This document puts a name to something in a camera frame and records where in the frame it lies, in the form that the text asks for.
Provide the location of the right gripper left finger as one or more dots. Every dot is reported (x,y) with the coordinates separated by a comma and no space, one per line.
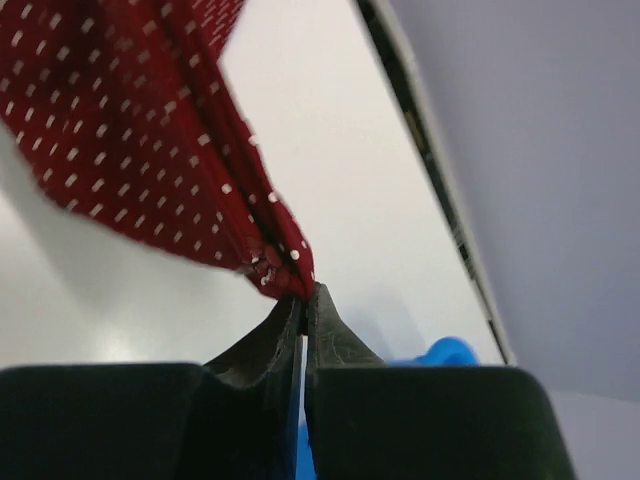
(234,417)

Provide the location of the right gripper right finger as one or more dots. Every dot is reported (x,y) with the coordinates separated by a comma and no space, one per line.
(370,420)

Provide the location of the red polka dot skirt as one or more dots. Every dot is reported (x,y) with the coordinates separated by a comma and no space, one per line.
(122,113)

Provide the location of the blue plastic bin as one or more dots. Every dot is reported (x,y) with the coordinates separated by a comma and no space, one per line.
(445,352)

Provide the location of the aluminium rail frame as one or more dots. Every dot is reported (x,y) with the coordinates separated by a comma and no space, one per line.
(405,84)

